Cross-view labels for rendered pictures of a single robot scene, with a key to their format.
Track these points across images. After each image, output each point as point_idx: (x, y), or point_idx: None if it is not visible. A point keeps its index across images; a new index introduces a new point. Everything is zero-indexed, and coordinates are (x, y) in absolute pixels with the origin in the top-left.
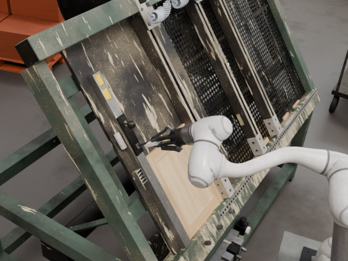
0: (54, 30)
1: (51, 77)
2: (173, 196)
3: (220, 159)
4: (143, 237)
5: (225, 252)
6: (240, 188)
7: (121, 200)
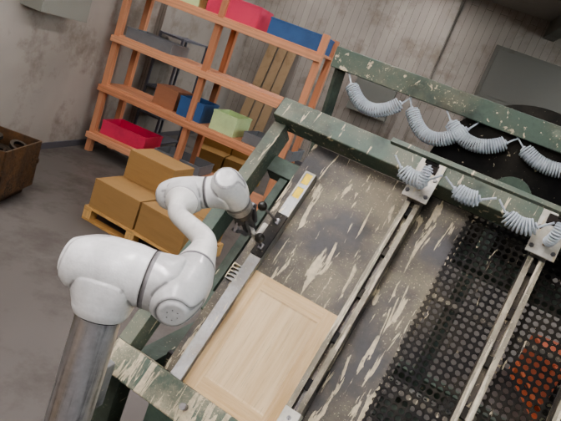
0: (309, 110)
1: (273, 136)
2: (231, 332)
3: (182, 185)
4: None
5: None
6: None
7: None
